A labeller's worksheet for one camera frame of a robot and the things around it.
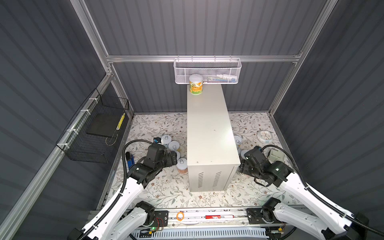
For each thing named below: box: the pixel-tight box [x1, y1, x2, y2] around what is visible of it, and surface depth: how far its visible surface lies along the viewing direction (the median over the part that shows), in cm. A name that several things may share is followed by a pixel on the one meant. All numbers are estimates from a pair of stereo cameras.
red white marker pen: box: [205, 214, 235, 219], surface depth 75 cm
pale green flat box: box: [267, 148, 286, 162], surface depth 93 cm
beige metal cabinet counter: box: [186, 84, 241, 192], surface depth 71 cm
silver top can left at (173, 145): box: [167, 140, 181, 151], surface depth 97 cm
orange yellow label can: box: [189, 74, 204, 95], surface depth 80 cm
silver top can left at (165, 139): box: [161, 134, 172, 148], surface depth 101 cm
